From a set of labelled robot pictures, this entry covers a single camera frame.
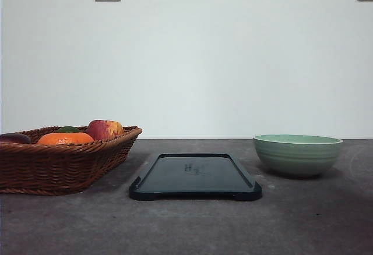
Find brown wicker basket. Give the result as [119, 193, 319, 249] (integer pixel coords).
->
[0, 120, 142, 195]

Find green avocado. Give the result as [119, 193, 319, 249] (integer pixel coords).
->
[56, 126, 81, 133]

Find dark purple fruit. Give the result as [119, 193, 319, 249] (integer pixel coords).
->
[0, 133, 31, 144]

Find light green ceramic bowl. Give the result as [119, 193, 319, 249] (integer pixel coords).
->
[253, 134, 343, 176]

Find red yellow apple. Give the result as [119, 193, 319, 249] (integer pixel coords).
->
[87, 120, 124, 140]

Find dark teal rectangular tray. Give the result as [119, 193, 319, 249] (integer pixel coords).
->
[129, 153, 262, 201]

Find orange tangerine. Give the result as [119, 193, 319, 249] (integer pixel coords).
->
[37, 133, 94, 145]

